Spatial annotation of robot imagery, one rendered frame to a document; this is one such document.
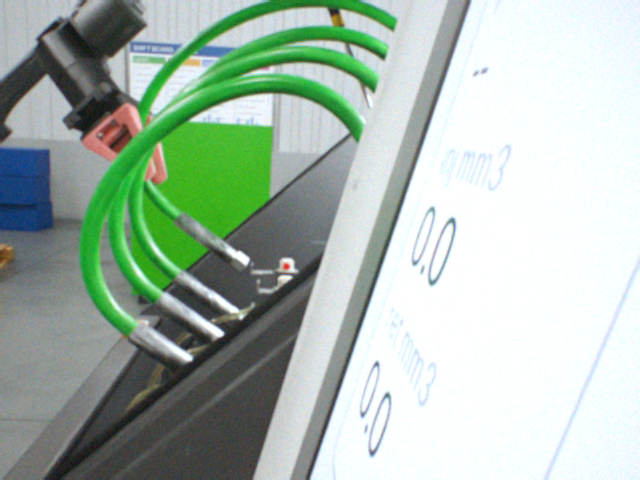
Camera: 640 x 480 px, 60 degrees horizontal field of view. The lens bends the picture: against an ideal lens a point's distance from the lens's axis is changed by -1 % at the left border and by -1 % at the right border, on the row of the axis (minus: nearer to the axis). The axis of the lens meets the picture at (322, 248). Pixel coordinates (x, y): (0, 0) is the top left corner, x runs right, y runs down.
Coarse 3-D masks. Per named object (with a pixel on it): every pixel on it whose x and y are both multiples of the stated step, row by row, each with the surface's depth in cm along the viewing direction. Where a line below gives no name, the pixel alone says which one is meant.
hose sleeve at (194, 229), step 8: (184, 216) 64; (176, 224) 64; (184, 224) 64; (192, 224) 64; (200, 224) 65; (192, 232) 64; (200, 232) 64; (208, 232) 65; (200, 240) 64; (208, 240) 64; (216, 240) 65; (208, 248) 65; (216, 248) 64; (224, 248) 65; (224, 256) 65; (232, 256) 65
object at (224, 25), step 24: (288, 0) 59; (312, 0) 59; (336, 0) 60; (216, 24) 60; (240, 24) 60; (384, 24) 61; (192, 48) 60; (168, 72) 60; (144, 96) 61; (144, 120) 62; (168, 216) 64
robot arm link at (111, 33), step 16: (96, 0) 61; (112, 0) 61; (80, 16) 61; (96, 16) 61; (112, 16) 61; (128, 16) 61; (48, 32) 65; (96, 32) 61; (112, 32) 62; (128, 32) 63; (112, 48) 63
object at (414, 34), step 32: (416, 0) 22; (416, 32) 20; (384, 64) 27; (416, 64) 18; (384, 96) 24; (384, 128) 21; (384, 160) 19; (352, 192) 25; (352, 224) 22; (352, 256) 20; (320, 288) 26; (352, 288) 18; (320, 320) 23; (320, 352) 21; (288, 384) 30; (320, 384) 19; (288, 416) 24; (288, 448) 22
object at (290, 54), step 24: (288, 48) 45; (312, 48) 45; (216, 72) 45; (240, 72) 45; (360, 72) 46; (120, 192) 47; (120, 216) 48; (120, 240) 48; (120, 264) 48; (144, 288) 49; (168, 312) 49; (192, 312) 50; (216, 336) 50
